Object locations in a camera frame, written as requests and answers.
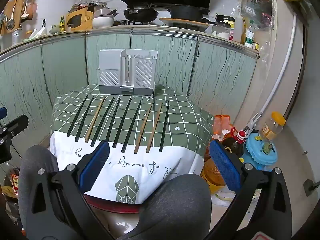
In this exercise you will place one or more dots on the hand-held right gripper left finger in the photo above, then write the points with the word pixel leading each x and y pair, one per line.
pixel 93 167

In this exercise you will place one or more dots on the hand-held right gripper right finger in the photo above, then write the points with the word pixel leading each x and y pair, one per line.
pixel 225 167

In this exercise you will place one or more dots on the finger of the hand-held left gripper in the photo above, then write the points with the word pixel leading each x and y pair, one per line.
pixel 2 113
pixel 15 125

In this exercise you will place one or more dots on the white plastic chopstick holder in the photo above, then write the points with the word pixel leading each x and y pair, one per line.
pixel 140 75

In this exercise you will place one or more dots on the amber glass bowl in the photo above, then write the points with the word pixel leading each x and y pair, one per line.
pixel 212 177

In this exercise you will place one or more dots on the red-capped oil bottle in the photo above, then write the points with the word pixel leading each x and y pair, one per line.
pixel 233 145

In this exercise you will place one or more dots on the red snack packet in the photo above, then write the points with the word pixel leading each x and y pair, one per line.
pixel 15 183

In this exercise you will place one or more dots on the blue plastic container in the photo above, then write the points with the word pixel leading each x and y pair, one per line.
pixel 260 155

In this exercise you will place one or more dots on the row of black chopsticks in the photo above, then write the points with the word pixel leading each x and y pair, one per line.
pixel 125 146

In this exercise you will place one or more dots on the red-edged round table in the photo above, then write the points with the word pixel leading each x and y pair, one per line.
pixel 112 206

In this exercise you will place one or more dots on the orange plastic bag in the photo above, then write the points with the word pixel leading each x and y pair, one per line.
pixel 221 123

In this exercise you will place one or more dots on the metal tongs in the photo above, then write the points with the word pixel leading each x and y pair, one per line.
pixel 252 123

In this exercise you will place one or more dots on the green checked tablecloth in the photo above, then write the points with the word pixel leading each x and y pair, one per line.
pixel 180 135

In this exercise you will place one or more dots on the yellow-lidded clear jar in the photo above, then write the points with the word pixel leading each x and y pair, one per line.
pixel 271 127

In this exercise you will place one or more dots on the person's right leg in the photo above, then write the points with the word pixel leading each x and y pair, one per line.
pixel 175 205

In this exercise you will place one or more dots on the green kitchen counter cabinet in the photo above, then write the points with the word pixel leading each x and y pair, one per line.
pixel 62 62

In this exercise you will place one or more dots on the hanging metal ladle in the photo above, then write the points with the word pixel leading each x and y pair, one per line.
pixel 10 22

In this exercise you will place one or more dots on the dark sauce bottle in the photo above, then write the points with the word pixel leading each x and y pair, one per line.
pixel 44 24

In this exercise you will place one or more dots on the pale green teapot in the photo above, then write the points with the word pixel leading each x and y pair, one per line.
pixel 54 29

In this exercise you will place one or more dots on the hanging wooden cutting board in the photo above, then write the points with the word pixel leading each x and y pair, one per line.
pixel 11 12

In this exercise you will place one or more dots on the hanging white spoon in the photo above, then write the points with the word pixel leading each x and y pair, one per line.
pixel 24 13

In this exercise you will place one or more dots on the green and yellow bottle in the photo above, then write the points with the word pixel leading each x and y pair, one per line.
pixel 62 25

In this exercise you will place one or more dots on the hanging pink pan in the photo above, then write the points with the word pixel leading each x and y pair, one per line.
pixel 32 10

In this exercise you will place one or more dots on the white pipe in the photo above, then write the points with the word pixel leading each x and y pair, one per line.
pixel 282 67

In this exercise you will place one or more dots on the yellow wooden box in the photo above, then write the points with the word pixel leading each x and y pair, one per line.
pixel 78 18

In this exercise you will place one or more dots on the green-labelled bottle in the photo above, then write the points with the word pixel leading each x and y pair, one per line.
pixel 249 36

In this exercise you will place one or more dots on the white pot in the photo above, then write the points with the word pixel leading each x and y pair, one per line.
pixel 102 22

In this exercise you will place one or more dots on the pile of plastic bags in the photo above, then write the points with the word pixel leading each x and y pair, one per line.
pixel 87 5

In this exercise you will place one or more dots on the white squeeze bottle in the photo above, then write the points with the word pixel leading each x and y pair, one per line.
pixel 239 28

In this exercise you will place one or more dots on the translucent plastic bowl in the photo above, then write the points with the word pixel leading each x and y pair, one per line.
pixel 103 12

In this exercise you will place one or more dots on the round wooden board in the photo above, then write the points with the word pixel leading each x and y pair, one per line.
pixel 185 24

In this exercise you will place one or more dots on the gas stove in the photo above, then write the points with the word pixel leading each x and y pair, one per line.
pixel 140 22

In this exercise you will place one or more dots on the black cooking pot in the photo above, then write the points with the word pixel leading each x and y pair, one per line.
pixel 187 12

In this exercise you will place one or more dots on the black wok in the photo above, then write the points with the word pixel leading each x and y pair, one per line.
pixel 141 15

